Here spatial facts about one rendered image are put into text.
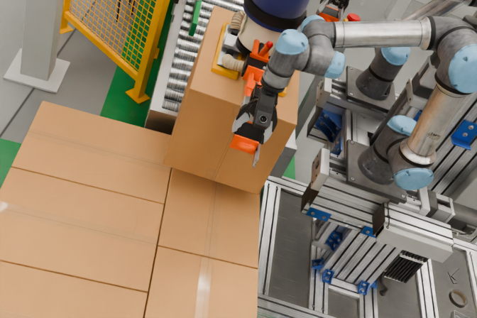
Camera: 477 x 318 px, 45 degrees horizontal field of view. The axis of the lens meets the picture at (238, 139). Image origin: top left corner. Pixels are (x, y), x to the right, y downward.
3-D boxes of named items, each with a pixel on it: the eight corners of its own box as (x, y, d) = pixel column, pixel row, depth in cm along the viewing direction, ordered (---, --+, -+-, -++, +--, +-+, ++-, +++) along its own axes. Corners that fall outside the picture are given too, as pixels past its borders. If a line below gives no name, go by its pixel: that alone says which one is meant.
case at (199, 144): (189, 76, 267) (214, 4, 241) (268, 103, 272) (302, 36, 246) (162, 165, 222) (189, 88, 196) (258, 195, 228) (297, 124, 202)
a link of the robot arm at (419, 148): (414, 163, 194) (486, 28, 156) (426, 197, 183) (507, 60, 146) (380, 160, 192) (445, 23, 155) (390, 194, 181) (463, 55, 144)
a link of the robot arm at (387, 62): (370, 74, 229) (386, 47, 220) (368, 55, 239) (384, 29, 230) (397, 83, 231) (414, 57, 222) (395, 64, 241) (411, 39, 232)
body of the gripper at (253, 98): (272, 106, 169) (287, 75, 161) (270, 124, 162) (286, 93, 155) (248, 98, 168) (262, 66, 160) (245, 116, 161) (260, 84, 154)
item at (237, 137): (232, 128, 172) (238, 116, 169) (255, 136, 173) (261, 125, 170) (228, 147, 166) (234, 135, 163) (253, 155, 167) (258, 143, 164)
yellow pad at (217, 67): (222, 24, 232) (226, 14, 229) (245, 33, 234) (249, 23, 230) (209, 72, 207) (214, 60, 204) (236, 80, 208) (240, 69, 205)
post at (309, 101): (274, 151, 353) (344, 17, 287) (284, 154, 354) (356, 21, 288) (274, 159, 348) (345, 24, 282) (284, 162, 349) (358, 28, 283)
